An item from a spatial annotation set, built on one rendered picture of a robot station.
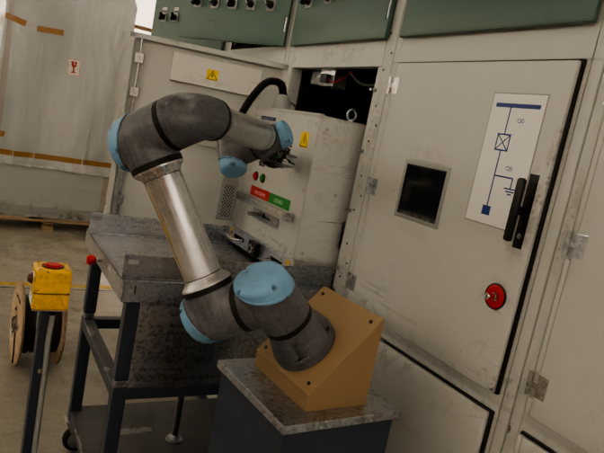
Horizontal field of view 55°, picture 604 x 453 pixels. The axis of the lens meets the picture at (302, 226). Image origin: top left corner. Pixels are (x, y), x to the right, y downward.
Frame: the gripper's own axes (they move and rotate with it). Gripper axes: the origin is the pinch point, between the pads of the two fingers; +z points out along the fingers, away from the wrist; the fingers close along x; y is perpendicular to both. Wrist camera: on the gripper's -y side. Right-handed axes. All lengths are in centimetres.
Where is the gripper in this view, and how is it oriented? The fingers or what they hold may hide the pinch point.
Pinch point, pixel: (290, 163)
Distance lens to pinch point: 192.7
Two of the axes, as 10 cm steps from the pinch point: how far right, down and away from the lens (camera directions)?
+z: 6.3, 2.8, 7.2
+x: 3.7, -9.3, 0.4
